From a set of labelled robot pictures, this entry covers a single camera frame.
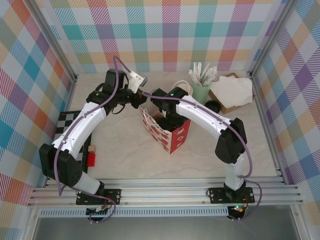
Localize red white paper gift bag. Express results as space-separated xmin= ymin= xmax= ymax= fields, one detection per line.
xmin=139 ymin=80 xmax=193 ymax=155

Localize mint green holder cup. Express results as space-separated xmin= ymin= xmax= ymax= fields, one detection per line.
xmin=191 ymin=81 xmax=212 ymax=104

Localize brown cardboard napkin box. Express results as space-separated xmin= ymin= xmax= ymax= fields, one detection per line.
xmin=207 ymin=72 xmax=257 ymax=115

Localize black grey checkerboard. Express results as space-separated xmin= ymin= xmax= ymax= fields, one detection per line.
xmin=55 ymin=111 xmax=94 ymax=173

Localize black controller with LED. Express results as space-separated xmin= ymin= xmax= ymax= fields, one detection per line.
xmin=228 ymin=204 xmax=246 ymax=220

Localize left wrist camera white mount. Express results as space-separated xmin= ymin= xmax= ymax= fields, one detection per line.
xmin=128 ymin=72 xmax=148 ymax=95

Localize grey aluminium side rail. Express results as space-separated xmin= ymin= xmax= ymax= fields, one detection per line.
xmin=44 ymin=74 xmax=79 ymax=188
xmin=249 ymin=72 xmax=286 ymax=186

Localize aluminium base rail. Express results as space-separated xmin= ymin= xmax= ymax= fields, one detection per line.
xmin=26 ymin=177 xmax=305 ymax=208

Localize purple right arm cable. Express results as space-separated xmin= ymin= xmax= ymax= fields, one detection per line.
xmin=141 ymin=91 xmax=263 ymax=222

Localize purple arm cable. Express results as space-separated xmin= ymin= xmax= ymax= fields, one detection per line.
xmin=54 ymin=55 xmax=132 ymax=225
xmin=141 ymin=91 xmax=263 ymax=222

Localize grey aluminium frame post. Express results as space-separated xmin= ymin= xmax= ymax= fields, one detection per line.
xmin=249 ymin=0 xmax=299 ymax=81
xmin=26 ymin=0 xmax=79 ymax=83

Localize white slotted cable tray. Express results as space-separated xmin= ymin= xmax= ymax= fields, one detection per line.
xmin=39 ymin=208 xmax=230 ymax=218

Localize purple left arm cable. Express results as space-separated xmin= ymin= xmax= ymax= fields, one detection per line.
xmin=54 ymin=55 xmax=132 ymax=225

